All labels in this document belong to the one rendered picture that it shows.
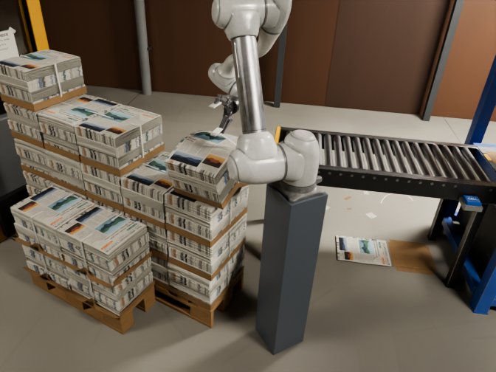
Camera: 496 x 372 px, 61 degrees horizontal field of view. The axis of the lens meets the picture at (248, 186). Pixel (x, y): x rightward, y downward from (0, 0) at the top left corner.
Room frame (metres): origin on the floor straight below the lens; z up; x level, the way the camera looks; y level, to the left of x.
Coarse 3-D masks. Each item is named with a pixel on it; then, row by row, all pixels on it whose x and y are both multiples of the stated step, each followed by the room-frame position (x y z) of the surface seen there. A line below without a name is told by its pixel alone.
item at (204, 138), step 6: (192, 138) 1.84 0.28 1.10; (198, 138) 1.84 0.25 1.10; (204, 138) 1.85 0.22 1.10; (210, 138) 1.85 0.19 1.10; (216, 138) 1.86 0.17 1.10; (210, 144) 1.79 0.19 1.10; (216, 144) 1.79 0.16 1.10; (222, 144) 1.79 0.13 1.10; (228, 144) 1.80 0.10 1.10; (228, 150) 1.74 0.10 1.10
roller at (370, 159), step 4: (364, 140) 2.57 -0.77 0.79; (368, 140) 2.57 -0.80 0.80; (364, 144) 2.53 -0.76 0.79; (368, 144) 2.51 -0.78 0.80; (364, 148) 2.48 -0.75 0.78; (368, 148) 2.44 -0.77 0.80; (368, 152) 2.39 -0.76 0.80; (372, 152) 2.41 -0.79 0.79; (368, 156) 2.34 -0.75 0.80; (372, 156) 2.33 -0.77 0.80; (368, 160) 2.29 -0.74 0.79; (372, 160) 2.28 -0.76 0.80; (368, 164) 2.25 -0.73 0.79; (372, 164) 2.23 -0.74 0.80; (368, 168) 2.21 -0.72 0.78; (372, 168) 2.18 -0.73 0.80
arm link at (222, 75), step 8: (264, 32) 1.84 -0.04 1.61; (280, 32) 1.86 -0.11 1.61; (264, 40) 1.86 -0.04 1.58; (272, 40) 1.86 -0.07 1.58; (264, 48) 1.89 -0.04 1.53; (216, 64) 2.17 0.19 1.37; (224, 64) 2.09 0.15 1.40; (232, 64) 2.06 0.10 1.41; (208, 72) 2.16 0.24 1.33; (216, 72) 2.12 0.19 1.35; (224, 72) 2.09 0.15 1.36; (232, 72) 2.10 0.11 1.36; (216, 80) 2.12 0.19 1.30; (224, 80) 2.09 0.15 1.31; (232, 80) 2.10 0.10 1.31; (224, 88) 2.10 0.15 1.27
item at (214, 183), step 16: (192, 144) 1.79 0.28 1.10; (176, 160) 1.70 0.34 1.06; (192, 160) 1.68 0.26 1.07; (208, 160) 1.67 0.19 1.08; (224, 160) 1.67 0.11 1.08; (176, 176) 1.70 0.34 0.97; (192, 176) 1.65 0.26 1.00; (208, 176) 1.59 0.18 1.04; (224, 176) 1.65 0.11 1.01; (192, 192) 1.68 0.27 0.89; (208, 192) 1.63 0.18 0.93; (224, 192) 1.64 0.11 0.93
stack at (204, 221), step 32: (64, 160) 2.07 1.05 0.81; (160, 160) 2.09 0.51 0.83; (96, 192) 1.98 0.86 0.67; (128, 192) 1.85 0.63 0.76; (160, 192) 1.77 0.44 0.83; (192, 224) 1.67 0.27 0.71; (224, 224) 1.73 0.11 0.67; (192, 256) 1.68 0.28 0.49; (224, 256) 1.73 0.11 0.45; (160, 288) 1.78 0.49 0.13; (192, 288) 1.67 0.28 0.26; (224, 288) 1.75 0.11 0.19
